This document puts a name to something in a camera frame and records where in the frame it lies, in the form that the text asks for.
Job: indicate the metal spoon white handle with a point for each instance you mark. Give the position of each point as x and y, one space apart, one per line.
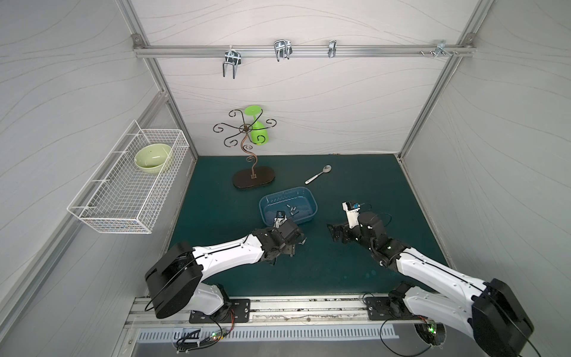
326 169

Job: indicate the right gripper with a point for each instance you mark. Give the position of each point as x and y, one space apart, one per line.
343 232

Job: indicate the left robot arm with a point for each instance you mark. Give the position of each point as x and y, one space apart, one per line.
177 279

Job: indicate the small metal hook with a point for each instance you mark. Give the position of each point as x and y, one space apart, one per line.
332 48

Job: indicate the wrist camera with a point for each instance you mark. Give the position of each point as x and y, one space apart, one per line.
352 211
279 219

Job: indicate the brown metal cup stand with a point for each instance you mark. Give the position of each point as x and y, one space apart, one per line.
255 176

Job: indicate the green plastic goblet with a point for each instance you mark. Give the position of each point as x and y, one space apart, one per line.
258 133

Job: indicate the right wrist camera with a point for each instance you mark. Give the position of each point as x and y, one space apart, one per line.
352 211

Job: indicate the metal double hook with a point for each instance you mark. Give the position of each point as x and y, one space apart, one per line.
232 60

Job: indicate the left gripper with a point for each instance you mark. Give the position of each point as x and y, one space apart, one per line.
291 236

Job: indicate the aluminium top rail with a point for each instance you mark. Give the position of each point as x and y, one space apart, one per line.
319 51

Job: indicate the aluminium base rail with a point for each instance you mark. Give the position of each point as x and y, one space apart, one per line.
266 311

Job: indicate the metal pronged hook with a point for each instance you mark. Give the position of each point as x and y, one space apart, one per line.
440 51

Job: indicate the metal loop hook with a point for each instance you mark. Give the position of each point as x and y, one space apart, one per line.
283 49

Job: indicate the light green bowl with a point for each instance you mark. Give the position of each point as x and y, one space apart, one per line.
154 159

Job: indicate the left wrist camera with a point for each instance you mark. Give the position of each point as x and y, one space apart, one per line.
279 219

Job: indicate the blue plastic storage box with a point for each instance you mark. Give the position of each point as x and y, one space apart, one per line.
298 204

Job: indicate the white wire basket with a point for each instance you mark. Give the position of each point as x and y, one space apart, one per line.
121 199

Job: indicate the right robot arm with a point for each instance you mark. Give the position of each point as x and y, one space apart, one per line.
486 311

